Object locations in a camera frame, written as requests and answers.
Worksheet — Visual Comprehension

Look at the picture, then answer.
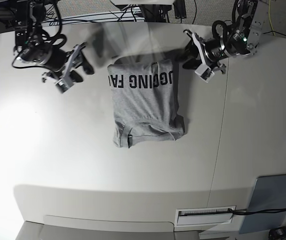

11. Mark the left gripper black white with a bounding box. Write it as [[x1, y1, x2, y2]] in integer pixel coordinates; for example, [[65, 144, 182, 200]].
[[176, 29, 226, 74]]

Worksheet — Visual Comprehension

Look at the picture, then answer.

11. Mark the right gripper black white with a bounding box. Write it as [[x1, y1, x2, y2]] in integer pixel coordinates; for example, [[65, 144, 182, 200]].
[[41, 42, 95, 83]]

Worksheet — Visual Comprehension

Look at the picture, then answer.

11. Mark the grey T-shirt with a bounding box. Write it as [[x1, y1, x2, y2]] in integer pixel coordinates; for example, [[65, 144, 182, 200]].
[[107, 59, 185, 148]]

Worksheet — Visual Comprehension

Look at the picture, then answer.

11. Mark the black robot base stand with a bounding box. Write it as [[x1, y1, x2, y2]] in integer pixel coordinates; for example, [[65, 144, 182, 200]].
[[138, 4, 174, 23]]

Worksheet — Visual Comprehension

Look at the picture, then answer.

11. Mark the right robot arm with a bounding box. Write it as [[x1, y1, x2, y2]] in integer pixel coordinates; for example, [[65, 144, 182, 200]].
[[12, 0, 94, 85]]

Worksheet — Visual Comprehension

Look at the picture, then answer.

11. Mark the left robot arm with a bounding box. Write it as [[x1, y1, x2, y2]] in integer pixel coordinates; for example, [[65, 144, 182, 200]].
[[176, 0, 269, 82]]

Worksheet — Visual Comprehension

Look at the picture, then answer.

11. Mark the blue-grey tablet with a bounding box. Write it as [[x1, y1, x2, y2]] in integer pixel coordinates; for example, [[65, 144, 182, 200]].
[[239, 174, 286, 235]]

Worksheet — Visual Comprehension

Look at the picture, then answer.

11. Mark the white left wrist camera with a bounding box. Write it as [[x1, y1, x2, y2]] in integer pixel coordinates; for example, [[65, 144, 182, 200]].
[[195, 63, 215, 83]]

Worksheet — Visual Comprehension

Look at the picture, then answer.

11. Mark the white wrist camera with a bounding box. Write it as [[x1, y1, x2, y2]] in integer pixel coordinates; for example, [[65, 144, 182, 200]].
[[55, 76, 74, 94], [195, 63, 215, 83]]

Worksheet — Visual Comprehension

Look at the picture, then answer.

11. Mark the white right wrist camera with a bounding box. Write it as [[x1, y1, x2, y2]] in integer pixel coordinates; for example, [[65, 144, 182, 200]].
[[55, 76, 74, 94]]

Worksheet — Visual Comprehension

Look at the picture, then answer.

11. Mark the yellow cable on floor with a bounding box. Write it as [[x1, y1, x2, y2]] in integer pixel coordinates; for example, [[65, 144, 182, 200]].
[[269, 0, 276, 36]]

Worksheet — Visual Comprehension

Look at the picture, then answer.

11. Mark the black cable over tablet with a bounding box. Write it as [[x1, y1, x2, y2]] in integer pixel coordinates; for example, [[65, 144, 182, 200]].
[[228, 206, 286, 216]]

